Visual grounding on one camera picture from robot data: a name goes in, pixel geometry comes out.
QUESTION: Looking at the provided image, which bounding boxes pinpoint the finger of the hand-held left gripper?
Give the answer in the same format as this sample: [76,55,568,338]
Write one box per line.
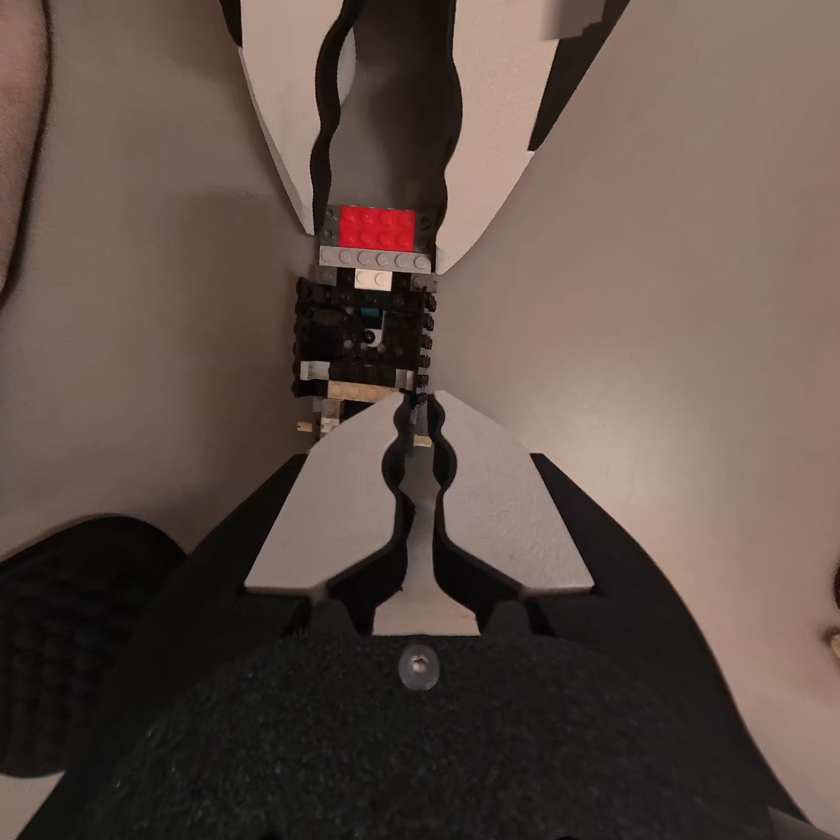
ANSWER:
[238,0,358,237]
[430,0,557,277]

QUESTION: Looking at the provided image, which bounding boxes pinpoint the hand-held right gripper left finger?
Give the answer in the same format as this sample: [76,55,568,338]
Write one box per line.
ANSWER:
[244,392,417,634]

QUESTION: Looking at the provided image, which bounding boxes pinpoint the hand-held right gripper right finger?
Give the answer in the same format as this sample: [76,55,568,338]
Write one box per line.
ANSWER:
[427,390,597,631]

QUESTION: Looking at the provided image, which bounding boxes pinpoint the toy brick car model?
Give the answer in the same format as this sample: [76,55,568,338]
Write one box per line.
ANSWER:
[290,205,439,455]

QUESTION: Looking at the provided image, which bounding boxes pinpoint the pale pink garment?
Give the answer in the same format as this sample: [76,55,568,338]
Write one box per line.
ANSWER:
[0,0,55,309]

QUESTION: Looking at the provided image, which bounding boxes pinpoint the black fleece-lined jacket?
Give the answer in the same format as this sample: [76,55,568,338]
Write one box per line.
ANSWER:
[0,515,193,782]

